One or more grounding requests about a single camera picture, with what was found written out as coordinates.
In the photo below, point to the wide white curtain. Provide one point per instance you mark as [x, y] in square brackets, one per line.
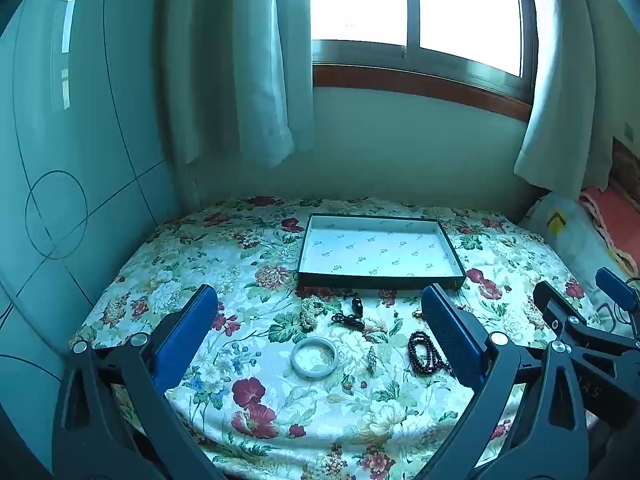
[235, 60]

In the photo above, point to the window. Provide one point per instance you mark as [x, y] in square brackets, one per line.
[360, 0]

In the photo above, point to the white jade bangle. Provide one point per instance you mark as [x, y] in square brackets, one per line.
[314, 341]

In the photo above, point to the floral bedspread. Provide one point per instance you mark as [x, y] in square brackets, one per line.
[320, 410]

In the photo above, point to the pink blanket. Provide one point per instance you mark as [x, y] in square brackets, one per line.
[610, 215]

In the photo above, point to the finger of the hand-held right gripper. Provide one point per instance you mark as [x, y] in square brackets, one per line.
[552, 305]
[615, 285]

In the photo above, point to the green-edged white tray box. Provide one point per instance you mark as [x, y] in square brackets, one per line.
[380, 255]

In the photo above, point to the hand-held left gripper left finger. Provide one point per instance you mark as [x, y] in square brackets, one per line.
[185, 340]

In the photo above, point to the brown wooden window sill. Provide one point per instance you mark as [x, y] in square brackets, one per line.
[410, 85]

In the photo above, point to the narrow white curtain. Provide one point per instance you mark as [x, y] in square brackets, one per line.
[560, 110]

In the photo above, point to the brown wooden headboard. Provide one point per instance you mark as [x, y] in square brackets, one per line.
[627, 165]

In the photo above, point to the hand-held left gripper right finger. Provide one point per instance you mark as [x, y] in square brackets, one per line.
[450, 340]

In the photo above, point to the silver pendant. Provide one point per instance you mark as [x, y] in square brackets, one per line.
[371, 360]

